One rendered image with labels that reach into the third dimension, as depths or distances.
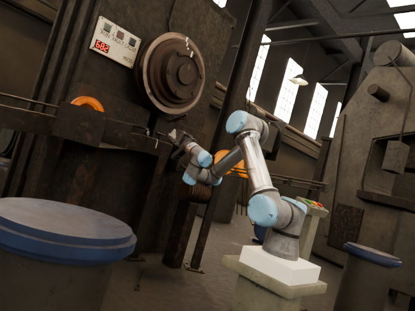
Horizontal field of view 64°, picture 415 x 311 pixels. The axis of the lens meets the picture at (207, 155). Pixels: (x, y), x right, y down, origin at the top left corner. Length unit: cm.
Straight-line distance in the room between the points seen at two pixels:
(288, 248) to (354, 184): 278
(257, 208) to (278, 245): 19
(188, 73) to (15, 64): 624
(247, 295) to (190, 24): 167
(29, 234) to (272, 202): 85
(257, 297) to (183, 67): 124
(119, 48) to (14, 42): 609
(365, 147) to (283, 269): 301
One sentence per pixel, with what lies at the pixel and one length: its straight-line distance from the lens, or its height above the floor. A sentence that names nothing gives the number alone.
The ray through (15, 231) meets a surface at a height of 42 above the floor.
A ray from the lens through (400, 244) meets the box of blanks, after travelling 317.
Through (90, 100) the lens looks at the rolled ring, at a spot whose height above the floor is 79.
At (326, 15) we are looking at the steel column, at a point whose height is 511.
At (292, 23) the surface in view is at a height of 608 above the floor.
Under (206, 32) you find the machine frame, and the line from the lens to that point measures 242.
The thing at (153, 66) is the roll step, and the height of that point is 109.
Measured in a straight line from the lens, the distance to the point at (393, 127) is 407.
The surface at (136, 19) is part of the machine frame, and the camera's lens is 208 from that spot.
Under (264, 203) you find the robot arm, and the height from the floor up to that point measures 55.
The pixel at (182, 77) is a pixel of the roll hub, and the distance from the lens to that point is 193.
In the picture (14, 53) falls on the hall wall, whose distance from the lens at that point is 795.
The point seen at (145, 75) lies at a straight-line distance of 189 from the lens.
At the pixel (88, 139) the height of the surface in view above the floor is 60.
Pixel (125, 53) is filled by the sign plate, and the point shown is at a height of 112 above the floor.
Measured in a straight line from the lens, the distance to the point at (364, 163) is 410.
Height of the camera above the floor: 60
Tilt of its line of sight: 3 degrees up
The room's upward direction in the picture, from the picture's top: 16 degrees clockwise
